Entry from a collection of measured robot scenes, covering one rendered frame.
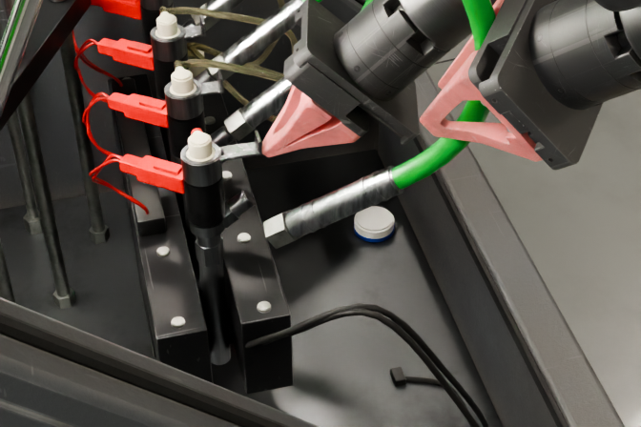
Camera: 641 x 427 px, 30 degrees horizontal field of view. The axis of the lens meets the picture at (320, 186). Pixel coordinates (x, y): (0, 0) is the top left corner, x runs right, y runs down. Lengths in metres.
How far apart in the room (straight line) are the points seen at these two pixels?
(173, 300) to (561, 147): 0.39
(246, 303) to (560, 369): 0.24
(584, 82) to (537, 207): 1.91
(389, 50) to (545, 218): 1.74
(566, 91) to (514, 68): 0.03
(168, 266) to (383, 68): 0.26
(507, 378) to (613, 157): 1.71
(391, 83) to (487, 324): 0.30
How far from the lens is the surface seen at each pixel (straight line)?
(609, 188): 2.58
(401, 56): 0.76
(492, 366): 1.01
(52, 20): 1.00
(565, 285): 2.34
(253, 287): 0.91
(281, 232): 0.75
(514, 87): 0.59
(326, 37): 0.78
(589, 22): 0.59
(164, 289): 0.91
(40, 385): 0.45
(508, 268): 0.97
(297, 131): 0.80
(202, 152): 0.82
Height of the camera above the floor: 1.61
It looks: 40 degrees down
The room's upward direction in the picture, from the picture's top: 1 degrees counter-clockwise
